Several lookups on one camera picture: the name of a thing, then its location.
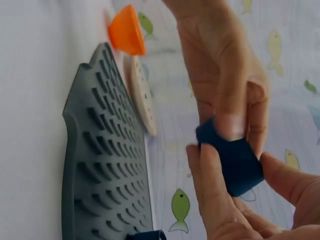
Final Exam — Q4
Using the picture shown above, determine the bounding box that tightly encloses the person's right hand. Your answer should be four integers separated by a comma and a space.
185, 143, 320, 240

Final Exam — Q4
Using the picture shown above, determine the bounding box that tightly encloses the person's left hand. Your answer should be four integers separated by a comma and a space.
161, 0, 273, 157

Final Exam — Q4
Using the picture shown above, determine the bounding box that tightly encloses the dark blue silicone piece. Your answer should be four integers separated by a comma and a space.
194, 117, 265, 198
126, 229, 166, 240

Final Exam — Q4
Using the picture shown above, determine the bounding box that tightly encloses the beige perforated round disc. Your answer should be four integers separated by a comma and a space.
122, 54, 158, 137

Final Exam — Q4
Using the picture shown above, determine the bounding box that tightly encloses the orange plastic bowl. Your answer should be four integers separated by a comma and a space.
107, 4, 146, 56

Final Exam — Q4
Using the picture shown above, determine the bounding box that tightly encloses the grey slotted silicone mat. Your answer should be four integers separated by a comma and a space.
61, 41, 155, 240

